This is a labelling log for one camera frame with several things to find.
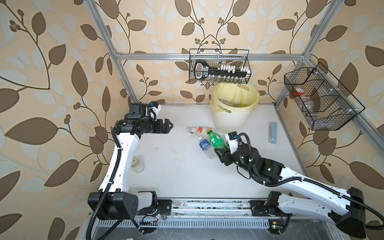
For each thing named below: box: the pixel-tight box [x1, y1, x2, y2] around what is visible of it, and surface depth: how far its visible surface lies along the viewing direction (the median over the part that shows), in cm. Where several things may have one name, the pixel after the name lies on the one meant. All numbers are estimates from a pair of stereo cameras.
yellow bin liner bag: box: [210, 83, 260, 113], surface depth 98 cm
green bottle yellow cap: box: [206, 128, 230, 150], surface depth 72 cm
